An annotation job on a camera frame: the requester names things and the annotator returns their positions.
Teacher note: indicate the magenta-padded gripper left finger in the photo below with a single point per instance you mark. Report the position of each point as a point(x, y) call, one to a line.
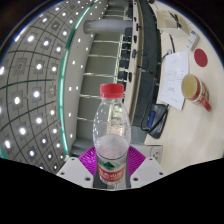
point(72, 170)

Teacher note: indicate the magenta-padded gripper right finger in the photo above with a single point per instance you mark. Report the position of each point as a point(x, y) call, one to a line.
point(150, 169)

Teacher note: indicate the clear red-capped water bottle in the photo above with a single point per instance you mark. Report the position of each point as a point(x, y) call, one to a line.
point(111, 146)

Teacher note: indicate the black desk phone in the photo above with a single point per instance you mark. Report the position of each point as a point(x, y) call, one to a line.
point(158, 121)

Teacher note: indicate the ceiling lights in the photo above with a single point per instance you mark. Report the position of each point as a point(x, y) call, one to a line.
point(36, 94)

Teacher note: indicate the red and cream mug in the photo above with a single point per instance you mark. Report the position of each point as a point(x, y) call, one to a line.
point(200, 91)

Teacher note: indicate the white paper sheet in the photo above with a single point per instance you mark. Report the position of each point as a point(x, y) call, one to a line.
point(175, 76)

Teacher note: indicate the long conference desk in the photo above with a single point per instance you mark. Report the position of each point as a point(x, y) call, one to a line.
point(146, 66)

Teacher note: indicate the flat round red coaster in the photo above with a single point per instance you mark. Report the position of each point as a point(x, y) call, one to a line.
point(201, 57)

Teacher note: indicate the black office chairs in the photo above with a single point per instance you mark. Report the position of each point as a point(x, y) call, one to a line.
point(128, 43)

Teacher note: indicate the small white oblong box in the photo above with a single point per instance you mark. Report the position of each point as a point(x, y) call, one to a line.
point(192, 40)

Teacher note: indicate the small open white box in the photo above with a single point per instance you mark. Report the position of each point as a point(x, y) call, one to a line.
point(168, 20)

